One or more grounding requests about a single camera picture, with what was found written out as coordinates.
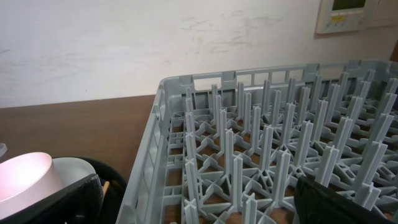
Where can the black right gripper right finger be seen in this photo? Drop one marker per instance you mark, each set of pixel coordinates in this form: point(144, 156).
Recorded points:
point(316, 204)

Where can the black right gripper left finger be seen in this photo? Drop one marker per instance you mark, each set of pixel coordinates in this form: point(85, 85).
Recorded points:
point(79, 202)

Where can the grey dishwasher rack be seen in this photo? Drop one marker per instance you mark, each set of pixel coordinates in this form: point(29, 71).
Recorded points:
point(226, 144)

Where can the wooden chopstick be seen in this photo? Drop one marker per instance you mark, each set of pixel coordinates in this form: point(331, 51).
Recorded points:
point(106, 187)

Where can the grey round plate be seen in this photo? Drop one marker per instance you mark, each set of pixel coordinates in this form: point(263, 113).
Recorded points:
point(72, 169)

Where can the round black tray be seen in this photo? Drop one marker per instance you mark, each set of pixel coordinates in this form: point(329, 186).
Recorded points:
point(114, 193)

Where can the pink cup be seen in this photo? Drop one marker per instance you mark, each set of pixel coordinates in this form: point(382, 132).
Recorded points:
point(25, 180)

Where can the white wall control panel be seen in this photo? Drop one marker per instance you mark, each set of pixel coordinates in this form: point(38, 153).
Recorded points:
point(351, 15)

